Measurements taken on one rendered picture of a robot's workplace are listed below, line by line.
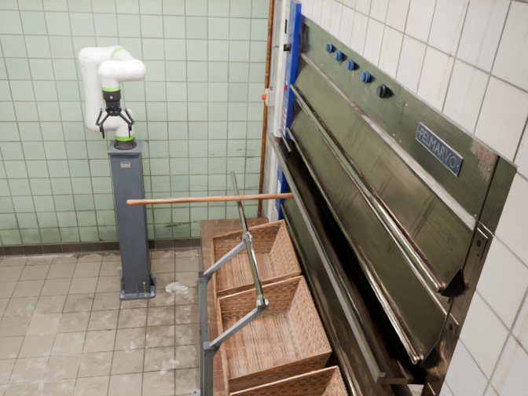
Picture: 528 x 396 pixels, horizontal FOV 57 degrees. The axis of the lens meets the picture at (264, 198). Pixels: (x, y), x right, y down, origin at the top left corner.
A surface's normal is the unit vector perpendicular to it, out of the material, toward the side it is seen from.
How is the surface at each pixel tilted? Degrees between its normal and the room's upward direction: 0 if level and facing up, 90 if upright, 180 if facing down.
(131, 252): 90
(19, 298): 0
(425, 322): 70
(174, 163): 90
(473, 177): 90
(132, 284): 90
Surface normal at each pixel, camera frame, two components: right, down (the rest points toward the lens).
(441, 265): -0.91, -0.27
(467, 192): -0.99, 0.03
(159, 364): 0.05, -0.87
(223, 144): 0.16, 0.49
